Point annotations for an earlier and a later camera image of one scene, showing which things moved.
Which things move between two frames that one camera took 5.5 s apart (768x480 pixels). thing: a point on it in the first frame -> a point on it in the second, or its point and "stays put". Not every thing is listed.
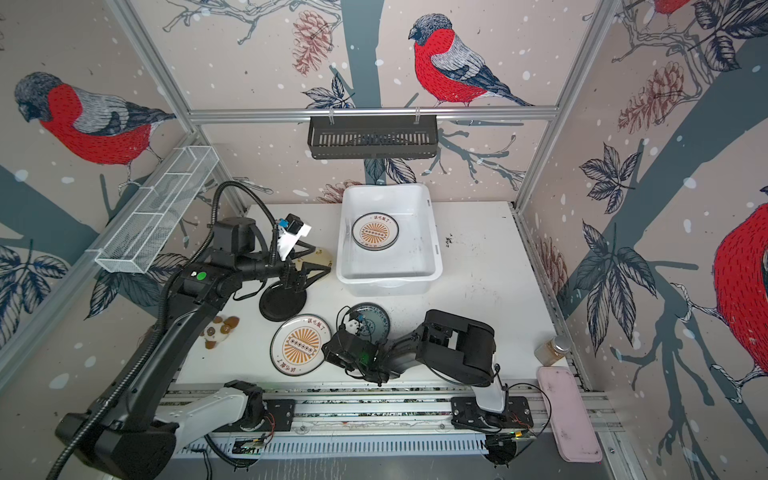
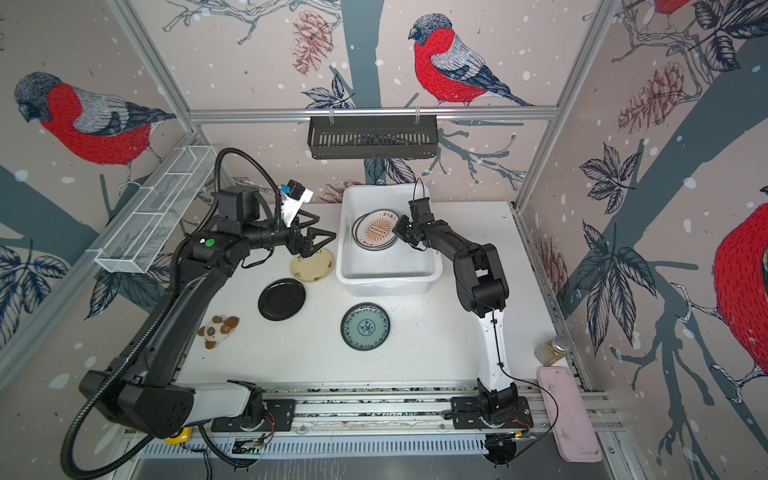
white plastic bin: [388, 240] stays put
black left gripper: [301, 280] -> [307, 246]
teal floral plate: [375, 324] stays put
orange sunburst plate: [296, 346] -> [373, 229]
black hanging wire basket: [372, 137] stays put
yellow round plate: [320, 256] stays put
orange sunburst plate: [375, 230] stays put
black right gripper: [332, 352] -> [402, 226]
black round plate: [281, 304] stays put
